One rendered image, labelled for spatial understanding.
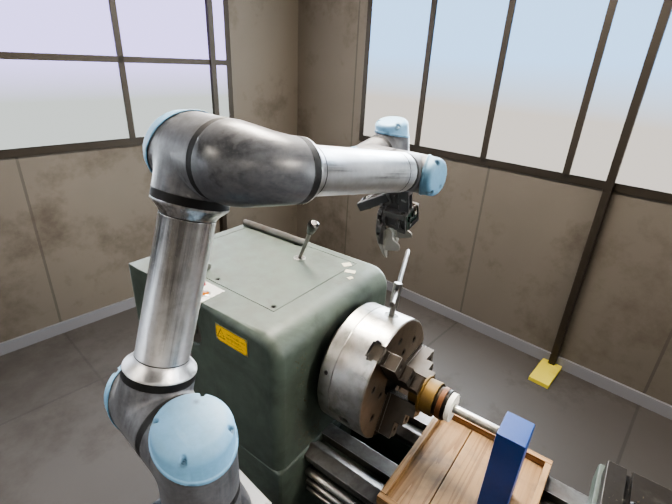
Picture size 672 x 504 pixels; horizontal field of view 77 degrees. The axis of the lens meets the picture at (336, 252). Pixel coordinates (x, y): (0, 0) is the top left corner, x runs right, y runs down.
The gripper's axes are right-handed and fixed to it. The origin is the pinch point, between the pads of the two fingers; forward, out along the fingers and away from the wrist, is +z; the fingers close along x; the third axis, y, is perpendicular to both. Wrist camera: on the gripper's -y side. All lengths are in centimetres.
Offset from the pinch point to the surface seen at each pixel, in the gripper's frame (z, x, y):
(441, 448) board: 42, -22, 28
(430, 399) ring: 18.3, -25.1, 25.5
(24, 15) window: -55, 25, -236
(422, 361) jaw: 21.0, -14.4, 18.0
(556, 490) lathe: 46, -14, 55
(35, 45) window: -41, 23, -236
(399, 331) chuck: 7.0, -19.6, 14.5
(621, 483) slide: 36, -11, 66
